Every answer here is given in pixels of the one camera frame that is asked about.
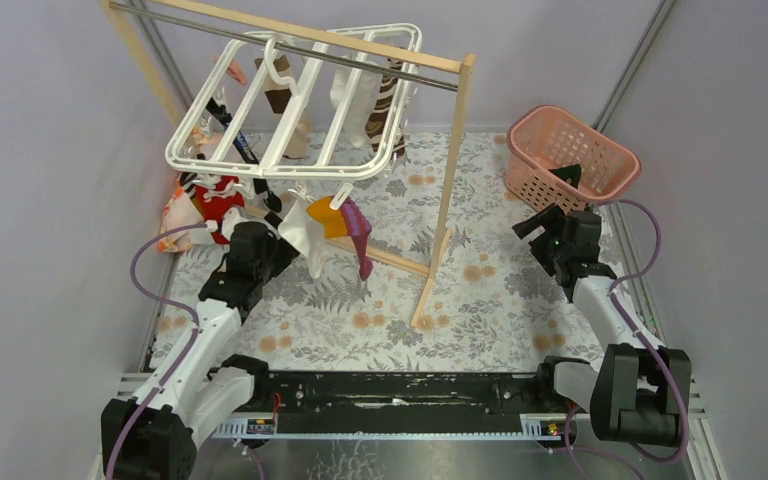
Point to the brown white striped sock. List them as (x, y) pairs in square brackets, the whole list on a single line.
[(374, 126)]

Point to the pink plastic laundry basket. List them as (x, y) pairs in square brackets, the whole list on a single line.
[(549, 137)]

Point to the dark green sock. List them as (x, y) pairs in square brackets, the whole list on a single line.
[(570, 174)]

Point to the cream white sock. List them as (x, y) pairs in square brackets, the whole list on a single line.
[(360, 102)]

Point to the red fluffy sock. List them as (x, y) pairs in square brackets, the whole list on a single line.
[(215, 202)]

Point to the black blue sock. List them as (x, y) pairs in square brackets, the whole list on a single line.
[(220, 113)]

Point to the white plastic sock hanger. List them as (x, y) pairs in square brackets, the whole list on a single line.
[(298, 69)]

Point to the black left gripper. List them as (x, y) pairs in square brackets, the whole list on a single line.
[(285, 255)]

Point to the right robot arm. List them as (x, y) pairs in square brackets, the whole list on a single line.
[(640, 392)]

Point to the orange purple sock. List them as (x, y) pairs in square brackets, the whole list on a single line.
[(345, 221)]

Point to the wooden drying rack frame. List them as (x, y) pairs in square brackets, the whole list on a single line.
[(437, 72)]

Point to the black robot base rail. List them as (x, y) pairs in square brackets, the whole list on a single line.
[(331, 405)]

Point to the orange white floral cloth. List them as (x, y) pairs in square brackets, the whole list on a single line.
[(181, 210)]

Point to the floral patterned mat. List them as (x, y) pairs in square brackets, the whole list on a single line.
[(489, 308)]

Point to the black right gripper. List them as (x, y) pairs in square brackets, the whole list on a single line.
[(553, 220)]

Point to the beige brown striped sock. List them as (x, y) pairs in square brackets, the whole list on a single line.
[(278, 97)]

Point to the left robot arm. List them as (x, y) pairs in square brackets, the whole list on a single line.
[(157, 432)]

